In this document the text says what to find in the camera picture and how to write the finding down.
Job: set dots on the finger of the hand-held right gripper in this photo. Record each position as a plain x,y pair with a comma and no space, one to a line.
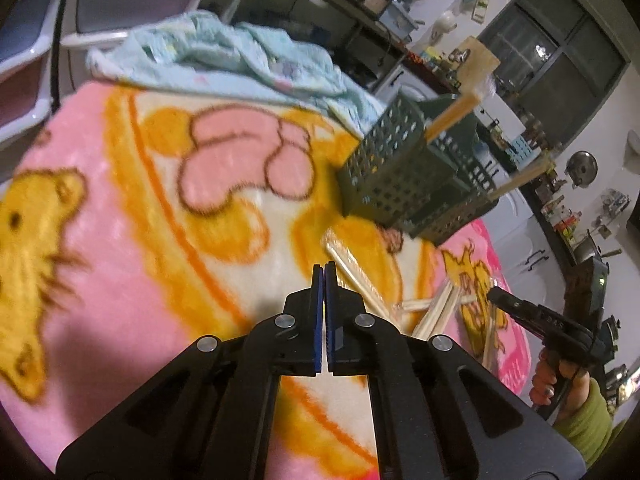
510,304

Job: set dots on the green utensil basket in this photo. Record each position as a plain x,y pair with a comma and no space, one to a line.
395,175

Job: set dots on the person's right hand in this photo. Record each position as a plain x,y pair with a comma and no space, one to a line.
545,382

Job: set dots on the white plastic drawer unit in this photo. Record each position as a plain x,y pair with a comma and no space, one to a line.
25,75
135,5

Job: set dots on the wooden cutting board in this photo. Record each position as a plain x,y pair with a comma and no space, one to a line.
477,67

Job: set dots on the wooden chopsticks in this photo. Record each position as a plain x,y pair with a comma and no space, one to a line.
490,335
347,262
452,115
435,304
520,177
440,310

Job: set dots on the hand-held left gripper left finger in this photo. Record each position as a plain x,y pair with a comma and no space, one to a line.
317,320

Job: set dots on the pink printed blanket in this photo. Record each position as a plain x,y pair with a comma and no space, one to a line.
150,280

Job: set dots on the metal pot lid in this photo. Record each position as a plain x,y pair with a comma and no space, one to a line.
582,167

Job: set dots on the light blue towel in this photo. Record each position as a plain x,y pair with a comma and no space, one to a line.
240,60

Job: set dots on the small light blue basket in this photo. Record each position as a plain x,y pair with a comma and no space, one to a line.
521,149

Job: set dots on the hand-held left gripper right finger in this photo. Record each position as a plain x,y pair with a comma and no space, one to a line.
331,320

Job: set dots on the person's right forearm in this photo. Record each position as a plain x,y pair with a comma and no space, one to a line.
587,420

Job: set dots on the dark framed window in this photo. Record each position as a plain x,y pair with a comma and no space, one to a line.
555,50

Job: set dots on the white kettle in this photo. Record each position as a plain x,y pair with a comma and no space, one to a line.
445,25

